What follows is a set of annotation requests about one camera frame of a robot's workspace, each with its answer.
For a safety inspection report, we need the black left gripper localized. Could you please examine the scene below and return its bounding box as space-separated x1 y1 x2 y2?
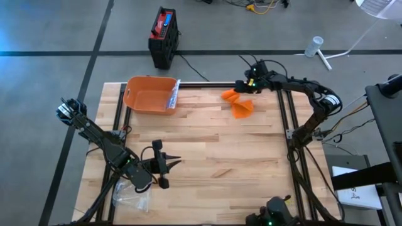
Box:
146 139 183 190

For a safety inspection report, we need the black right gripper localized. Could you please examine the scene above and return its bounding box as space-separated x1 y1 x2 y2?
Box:
234 61 278 95

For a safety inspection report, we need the orange elastic bandage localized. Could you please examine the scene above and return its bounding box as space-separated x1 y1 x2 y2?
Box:
221 89 255 120

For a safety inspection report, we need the clear plastic bag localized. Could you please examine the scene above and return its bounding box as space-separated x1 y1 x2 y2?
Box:
112 178 152 213
165 78 182 110

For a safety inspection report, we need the white plastic cylinder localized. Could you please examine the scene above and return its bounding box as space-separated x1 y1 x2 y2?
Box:
303 35 325 58

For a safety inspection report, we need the white stand base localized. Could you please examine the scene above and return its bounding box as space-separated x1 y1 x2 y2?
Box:
293 17 383 72

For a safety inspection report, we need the orange plastic basin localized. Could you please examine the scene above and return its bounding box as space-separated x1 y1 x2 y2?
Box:
122 75 178 116

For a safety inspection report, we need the red and black power station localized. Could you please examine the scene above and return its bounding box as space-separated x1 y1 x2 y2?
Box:
148 6 181 70

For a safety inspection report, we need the grey cabinet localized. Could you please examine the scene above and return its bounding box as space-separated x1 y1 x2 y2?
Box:
325 153 372 172

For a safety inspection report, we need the black device with green lights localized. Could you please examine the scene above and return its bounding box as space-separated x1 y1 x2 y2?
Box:
244 195 301 226

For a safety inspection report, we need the black equipment cart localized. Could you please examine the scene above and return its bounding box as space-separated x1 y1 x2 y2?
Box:
331 73 402 226

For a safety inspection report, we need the white printed paper sheet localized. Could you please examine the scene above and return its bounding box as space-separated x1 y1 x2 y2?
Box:
354 0 402 21

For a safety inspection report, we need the white cardboard box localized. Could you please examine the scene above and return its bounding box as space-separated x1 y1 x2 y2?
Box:
332 165 384 211

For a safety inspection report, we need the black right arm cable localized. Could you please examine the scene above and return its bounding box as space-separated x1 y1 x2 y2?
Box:
237 54 289 78

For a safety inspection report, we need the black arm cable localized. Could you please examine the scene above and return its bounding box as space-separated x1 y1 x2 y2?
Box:
237 54 289 78
134 145 158 194

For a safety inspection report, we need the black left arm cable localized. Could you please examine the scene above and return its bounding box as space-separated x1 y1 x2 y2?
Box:
134 145 158 194

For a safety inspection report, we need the black aluminium table frame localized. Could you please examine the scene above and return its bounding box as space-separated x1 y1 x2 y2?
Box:
73 80 345 226

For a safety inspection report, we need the yellow floor cable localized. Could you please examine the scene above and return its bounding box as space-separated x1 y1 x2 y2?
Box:
245 0 278 16

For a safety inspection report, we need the black power cable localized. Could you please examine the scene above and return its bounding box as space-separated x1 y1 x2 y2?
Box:
177 53 210 83

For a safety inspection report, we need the black loose cable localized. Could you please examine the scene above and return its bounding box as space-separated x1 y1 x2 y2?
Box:
321 117 377 146

